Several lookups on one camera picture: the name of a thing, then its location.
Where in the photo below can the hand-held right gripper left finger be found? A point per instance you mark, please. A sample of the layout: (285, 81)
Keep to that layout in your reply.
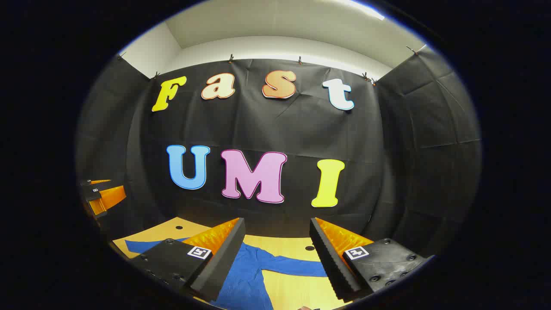
(224, 258)

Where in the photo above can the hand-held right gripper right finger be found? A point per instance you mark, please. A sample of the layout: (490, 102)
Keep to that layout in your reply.
(331, 258)

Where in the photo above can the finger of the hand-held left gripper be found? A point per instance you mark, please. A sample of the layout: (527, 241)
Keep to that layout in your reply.
(88, 182)
(109, 198)

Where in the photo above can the blue button shirt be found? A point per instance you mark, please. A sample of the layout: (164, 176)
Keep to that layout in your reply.
(245, 275)

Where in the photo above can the row of small backdrop clips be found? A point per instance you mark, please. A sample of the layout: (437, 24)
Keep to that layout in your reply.
(231, 58)

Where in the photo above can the black backdrop cloth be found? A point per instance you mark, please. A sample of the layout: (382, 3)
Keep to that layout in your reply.
(292, 129)

